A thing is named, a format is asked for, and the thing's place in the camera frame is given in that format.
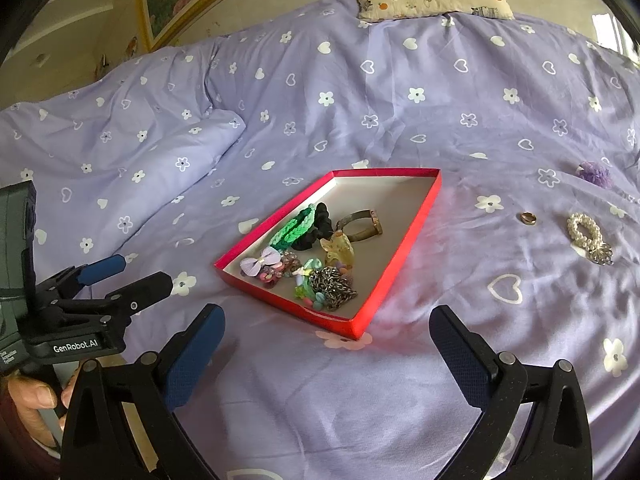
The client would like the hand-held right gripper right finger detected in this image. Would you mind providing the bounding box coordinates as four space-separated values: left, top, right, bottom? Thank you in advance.
429 305 593 480

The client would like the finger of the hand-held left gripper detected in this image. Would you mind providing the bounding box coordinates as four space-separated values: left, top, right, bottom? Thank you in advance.
35 254 127 306
47 271 174 332

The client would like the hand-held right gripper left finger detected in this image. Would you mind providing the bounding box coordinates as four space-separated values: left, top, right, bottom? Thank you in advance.
60 304 227 480

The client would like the purple bow hair clip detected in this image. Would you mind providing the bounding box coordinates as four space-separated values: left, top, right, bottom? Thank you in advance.
240 246 282 277

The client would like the pink floral hair clip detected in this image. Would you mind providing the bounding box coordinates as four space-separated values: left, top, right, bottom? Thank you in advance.
260 254 301 287

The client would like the colourful beaded bracelet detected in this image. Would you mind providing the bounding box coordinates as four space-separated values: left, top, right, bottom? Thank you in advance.
295 284 328 311

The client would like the dark chain bracelet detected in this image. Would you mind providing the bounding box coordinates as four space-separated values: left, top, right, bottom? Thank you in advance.
307 266 359 311

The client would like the green bow hair clip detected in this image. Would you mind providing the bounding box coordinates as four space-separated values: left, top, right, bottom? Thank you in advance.
292 258 326 288

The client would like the red shallow box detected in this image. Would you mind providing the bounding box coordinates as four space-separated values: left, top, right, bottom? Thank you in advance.
215 167 442 341

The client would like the person's left hand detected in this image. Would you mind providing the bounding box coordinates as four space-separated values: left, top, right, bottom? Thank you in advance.
0 366 83 444

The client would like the purple floral duvet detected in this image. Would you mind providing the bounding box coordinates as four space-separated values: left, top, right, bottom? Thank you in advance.
0 40 247 286

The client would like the bronze bangle watch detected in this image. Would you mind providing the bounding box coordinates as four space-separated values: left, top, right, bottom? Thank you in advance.
334 211 383 244

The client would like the yellow claw hair clip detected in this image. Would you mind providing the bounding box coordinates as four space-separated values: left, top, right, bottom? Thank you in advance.
320 232 357 267

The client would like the black scrunchie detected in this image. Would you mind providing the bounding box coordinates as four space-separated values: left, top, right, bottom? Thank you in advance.
291 202 341 252

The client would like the purple scrunchie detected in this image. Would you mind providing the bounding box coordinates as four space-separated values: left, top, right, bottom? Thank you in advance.
575 161 613 189

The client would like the cream panelled wardrobe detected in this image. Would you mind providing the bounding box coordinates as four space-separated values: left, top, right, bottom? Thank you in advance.
10 0 147 91

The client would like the purple floral bedsheet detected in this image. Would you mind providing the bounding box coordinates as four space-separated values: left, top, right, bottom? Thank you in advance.
0 0 640 480

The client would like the bright window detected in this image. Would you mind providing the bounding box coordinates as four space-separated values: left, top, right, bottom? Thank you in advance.
592 11 640 67

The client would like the green braided bracelet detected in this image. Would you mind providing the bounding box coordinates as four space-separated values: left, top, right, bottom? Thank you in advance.
268 205 317 252

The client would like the pearl bead bracelet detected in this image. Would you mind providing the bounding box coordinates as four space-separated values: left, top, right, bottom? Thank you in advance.
566 212 614 266

